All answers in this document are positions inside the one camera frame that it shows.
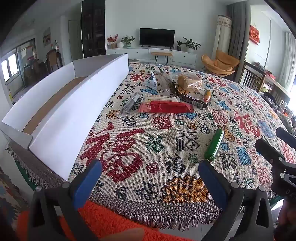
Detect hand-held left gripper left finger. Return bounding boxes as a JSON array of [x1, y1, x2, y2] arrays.
[[28, 159, 103, 241]]

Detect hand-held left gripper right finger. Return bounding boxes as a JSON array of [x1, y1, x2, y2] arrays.
[[198, 160, 275, 241]]

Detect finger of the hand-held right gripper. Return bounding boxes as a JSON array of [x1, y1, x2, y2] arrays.
[[276, 127, 296, 145], [255, 138, 286, 163]]

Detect white board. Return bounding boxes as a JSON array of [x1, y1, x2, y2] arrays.
[[0, 53, 129, 181]]

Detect red snack packet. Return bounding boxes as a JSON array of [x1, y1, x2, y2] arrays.
[[138, 101, 195, 114]]

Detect cream long snack packet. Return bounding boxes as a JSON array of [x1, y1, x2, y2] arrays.
[[142, 95, 181, 103]]

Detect green snack packet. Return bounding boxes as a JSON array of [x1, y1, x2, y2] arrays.
[[203, 128, 224, 162]]

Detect orange fuzzy cloth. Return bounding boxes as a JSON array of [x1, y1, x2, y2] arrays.
[[16, 200, 192, 241]]

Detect cluttered side table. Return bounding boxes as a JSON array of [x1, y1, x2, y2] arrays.
[[261, 74, 296, 130]]

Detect dark wooden chair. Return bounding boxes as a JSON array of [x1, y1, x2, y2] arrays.
[[239, 61, 266, 92]]

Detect printed woven blanket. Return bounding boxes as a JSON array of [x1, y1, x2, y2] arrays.
[[7, 61, 296, 230]]

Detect patterned rug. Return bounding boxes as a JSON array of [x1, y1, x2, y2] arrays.
[[0, 167, 30, 232]]

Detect dark chocolate packet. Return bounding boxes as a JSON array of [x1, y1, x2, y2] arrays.
[[178, 91, 208, 109]]

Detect clear packet with dark sticks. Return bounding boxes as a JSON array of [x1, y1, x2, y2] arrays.
[[119, 92, 145, 116]]

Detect orange lounge chair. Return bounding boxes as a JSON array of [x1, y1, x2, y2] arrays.
[[201, 50, 240, 77]]

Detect bagged sliced bread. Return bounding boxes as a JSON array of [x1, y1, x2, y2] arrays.
[[171, 73, 206, 93]]

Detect brown snack packet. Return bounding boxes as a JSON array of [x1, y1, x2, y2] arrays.
[[154, 70, 178, 96]]

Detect grey curtain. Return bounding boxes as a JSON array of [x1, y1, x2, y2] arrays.
[[225, 3, 250, 81]]

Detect blue white triangular packet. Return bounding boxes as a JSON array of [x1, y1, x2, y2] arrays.
[[142, 71, 159, 90]]

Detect covered standing air conditioner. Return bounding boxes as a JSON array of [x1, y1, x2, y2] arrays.
[[211, 15, 232, 61]]

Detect dining chairs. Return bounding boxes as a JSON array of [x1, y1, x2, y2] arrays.
[[23, 50, 63, 84]]

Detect large plant in white pot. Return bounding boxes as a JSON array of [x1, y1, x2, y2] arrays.
[[183, 37, 201, 53]]

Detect balcony window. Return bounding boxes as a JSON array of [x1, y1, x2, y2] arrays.
[[0, 38, 37, 98]]

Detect wooden bench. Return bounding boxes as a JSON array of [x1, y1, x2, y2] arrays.
[[151, 51, 173, 64]]

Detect white television cabinet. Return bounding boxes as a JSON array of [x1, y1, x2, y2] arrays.
[[106, 47, 197, 68]]

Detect white door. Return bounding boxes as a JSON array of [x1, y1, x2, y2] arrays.
[[68, 20, 81, 61]]

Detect red flower plant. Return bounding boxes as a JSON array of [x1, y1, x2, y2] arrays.
[[107, 34, 118, 49]]

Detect green potted plant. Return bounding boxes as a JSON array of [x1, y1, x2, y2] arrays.
[[121, 35, 135, 48]]

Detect dark display cabinet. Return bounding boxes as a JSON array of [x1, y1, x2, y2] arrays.
[[81, 0, 106, 58]]

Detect black television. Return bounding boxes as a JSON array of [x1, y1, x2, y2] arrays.
[[139, 28, 175, 48]]

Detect red wall hanging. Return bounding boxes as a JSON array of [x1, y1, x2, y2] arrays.
[[249, 24, 260, 44]]

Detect wall picture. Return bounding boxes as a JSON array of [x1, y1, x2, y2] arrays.
[[43, 27, 51, 48]]

